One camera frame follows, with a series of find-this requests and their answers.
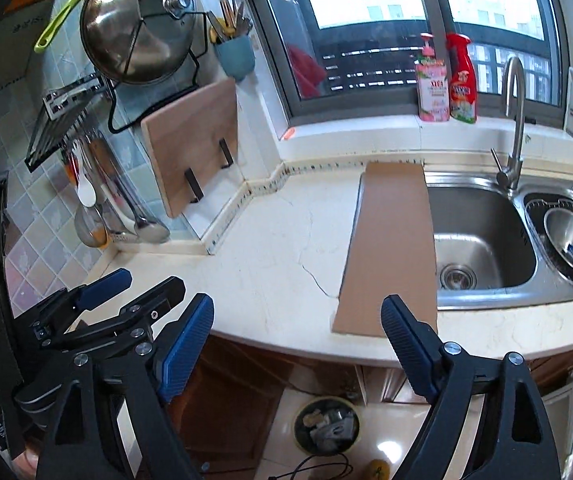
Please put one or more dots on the brown cardboard box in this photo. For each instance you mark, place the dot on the brown cardboard box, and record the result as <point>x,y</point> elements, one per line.
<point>26,40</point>

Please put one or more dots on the steel strainer spoon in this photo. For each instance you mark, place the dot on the steel strainer spoon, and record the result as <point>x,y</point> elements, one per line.
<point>91,232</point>

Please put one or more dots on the round trash bin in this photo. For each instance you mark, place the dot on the round trash bin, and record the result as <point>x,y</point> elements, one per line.
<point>298,427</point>

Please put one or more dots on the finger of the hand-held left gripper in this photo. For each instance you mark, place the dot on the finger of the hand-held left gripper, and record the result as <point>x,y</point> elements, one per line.
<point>104,287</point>
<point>166,292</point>

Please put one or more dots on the steel slotted spatula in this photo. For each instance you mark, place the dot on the steel slotted spatula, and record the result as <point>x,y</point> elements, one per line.
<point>119,222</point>

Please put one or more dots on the brown cardboard sheet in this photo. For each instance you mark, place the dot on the brown cardboard sheet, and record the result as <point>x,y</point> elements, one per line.
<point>391,235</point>

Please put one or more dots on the white spoon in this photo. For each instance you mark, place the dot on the white spoon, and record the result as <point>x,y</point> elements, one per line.
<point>86,192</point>

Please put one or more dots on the yellow round object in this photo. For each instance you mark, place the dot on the yellow round object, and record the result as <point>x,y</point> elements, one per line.
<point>377,471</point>

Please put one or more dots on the blue utensil holder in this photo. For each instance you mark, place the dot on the blue utensil holder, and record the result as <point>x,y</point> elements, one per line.
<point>236,57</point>

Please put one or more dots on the black cutting board bracket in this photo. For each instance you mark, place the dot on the black cutting board bracket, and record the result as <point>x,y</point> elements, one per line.
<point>226,152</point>
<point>194,185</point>

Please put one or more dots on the steel pot lid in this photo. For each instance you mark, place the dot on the steel pot lid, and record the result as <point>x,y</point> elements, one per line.
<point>131,35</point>

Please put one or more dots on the wooden cutting board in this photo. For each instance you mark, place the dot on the wooden cutting board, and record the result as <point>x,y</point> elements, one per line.
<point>186,125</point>

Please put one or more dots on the stainless steel sink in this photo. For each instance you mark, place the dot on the stainless steel sink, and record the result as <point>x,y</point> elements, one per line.
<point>481,240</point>

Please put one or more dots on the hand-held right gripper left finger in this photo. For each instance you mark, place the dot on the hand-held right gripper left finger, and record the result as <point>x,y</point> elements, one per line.
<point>186,350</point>

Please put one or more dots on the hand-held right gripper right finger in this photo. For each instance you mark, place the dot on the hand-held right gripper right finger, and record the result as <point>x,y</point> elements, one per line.
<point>406,340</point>

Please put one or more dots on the steel ladle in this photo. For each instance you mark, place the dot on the steel ladle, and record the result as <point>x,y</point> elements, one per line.
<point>154,230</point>

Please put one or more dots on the brown wooden cabinet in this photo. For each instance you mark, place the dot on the brown wooden cabinet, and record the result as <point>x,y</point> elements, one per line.
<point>236,395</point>

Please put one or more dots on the red spray bottle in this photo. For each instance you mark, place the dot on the red spray bottle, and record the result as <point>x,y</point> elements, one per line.
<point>461,80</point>

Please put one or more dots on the steel faucet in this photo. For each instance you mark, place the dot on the steel faucet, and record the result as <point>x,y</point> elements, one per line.
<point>516,135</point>

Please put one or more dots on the pink detergent pouch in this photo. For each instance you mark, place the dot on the pink detergent pouch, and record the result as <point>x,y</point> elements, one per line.
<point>432,95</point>

